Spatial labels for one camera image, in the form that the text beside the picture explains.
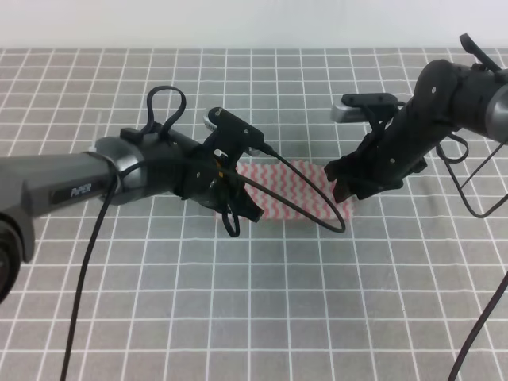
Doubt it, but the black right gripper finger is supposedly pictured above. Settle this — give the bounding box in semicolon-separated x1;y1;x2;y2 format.
324;154;357;182
333;176;355;203

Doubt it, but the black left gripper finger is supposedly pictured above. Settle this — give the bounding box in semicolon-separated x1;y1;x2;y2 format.
233;190;264;222

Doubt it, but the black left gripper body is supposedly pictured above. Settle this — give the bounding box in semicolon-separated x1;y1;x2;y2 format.
169;131;245;210

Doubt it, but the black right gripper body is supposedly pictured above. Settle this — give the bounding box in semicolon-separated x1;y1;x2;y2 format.
337;101;445;202

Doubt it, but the pink white wavy towel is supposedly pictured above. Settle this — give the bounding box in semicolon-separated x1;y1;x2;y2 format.
237;160;336;221

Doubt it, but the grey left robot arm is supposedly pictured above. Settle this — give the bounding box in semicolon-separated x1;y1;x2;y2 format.
1;129;263;298

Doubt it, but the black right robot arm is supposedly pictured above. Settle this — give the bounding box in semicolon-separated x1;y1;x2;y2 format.
325;34;507;202

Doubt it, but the grey grid tablecloth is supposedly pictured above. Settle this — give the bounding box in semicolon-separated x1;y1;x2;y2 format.
1;48;507;380

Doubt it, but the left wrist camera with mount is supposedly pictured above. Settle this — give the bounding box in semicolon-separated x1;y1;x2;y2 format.
203;107;265;160

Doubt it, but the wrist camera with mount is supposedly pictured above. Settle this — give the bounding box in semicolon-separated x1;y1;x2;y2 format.
203;107;265;160
330;93;401;123

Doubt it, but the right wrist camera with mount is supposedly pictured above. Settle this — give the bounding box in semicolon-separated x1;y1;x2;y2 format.
330;93;401;123

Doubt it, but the black right camera cable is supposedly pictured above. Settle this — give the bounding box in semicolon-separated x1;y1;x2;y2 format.
392;98;508;381

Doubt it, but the black camera cable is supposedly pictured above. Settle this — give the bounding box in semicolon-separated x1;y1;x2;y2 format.
57;85;347;381
392;98;508;381

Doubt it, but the black left camera cable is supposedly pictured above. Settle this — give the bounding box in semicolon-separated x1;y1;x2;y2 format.
57;85;347;381

